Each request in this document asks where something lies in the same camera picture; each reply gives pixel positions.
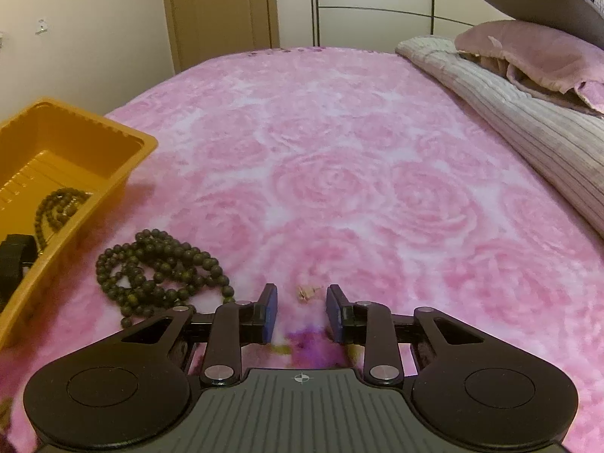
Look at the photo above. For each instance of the pink floral blanket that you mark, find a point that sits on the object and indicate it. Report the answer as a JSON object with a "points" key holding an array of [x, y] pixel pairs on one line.
{"points": [[354, 174]]}

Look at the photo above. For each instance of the wooden door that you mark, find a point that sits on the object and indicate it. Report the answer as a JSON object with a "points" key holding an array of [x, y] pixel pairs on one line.
{"points": [[217, 14]]}

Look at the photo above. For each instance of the pink pillow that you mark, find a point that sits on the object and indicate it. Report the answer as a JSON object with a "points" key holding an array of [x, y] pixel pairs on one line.
{"points": [[533, 52]]}

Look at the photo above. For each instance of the small tan scrap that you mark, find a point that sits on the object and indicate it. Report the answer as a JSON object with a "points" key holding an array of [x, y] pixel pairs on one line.
{"points": [[303, 293]]}

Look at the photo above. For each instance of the black wristwatch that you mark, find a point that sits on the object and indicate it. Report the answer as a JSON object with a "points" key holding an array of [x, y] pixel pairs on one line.
{"points": [[14, 264]]}

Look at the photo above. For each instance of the striped grey quilt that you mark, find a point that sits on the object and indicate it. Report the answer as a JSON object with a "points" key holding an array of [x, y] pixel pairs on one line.
{"points": [[542, 127]]}

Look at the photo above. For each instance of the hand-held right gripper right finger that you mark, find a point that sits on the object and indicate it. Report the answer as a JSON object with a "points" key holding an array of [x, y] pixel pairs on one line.
{"points": [[333, 314]]}

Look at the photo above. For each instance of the brown wooden bead strand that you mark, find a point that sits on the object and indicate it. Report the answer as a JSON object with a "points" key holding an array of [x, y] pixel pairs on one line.
{"points": [[59, 210]]}

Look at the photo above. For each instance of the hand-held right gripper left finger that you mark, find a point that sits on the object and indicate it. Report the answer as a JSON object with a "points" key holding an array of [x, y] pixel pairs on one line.
{"points": [[270, 314]]}

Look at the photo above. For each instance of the yellow plastic tray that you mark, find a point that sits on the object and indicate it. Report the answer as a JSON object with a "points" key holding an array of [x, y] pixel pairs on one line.
{"points": [[71, 141]]}

